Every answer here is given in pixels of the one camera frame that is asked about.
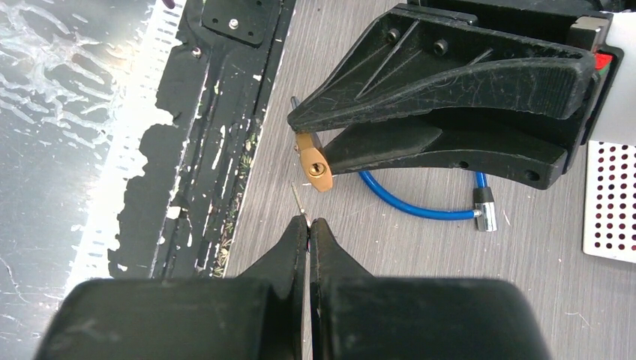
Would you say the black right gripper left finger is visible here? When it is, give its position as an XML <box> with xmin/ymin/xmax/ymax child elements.
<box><xmin>35</xmin><ymin>215</ymin><xmax>309</xmax><ymax>359</ymax></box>

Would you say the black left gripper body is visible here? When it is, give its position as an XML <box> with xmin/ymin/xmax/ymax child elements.
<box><xmin>421</xmin><ymin>1</ymin><xmax>624</xmax><ymax>174</ymax></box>

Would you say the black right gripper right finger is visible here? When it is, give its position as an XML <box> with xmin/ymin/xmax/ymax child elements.
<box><xmin>309</xmin><ymin>218</ymin><xmax>551</xmax><ymax>359</ymax></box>

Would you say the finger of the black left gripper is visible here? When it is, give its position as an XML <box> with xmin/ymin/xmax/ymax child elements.
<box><xmin>287</xmin><ymin>4</ymin><xmax>595</xmax><ymax>132</ymax></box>
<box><xmin>324</xmin><ymin>114</ymin><xmax>568</xmax><ymax>190</ymax></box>

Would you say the brass padlock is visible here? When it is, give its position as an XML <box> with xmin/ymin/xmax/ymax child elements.
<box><xmin>290</xmin><ymin>96</ymin><xmax>335</xmax><ymax>194</ymax></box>

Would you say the small silver key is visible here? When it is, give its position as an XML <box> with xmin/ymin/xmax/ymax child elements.
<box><xmin>290</xmin><ymin>181</ymin><xmax>312</xmax><ymax>228</ymax></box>

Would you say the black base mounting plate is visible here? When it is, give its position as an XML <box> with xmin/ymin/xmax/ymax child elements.
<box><xmin>108</xmin><ymin>1</ymin><xmax>295</xmax><ymax>278</ymax></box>

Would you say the white perforated plastic basket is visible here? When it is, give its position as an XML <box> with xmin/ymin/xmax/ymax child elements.
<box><xmin>583</xmin><ymin>141</ymin><xmax>635</xmax><ymax>263</ymax></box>

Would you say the blue cable lock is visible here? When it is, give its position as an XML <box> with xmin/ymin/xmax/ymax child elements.
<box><xmin>360</xmin><ymin>171</ymin><xmax>499</xmax><ymax>233</ymax></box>

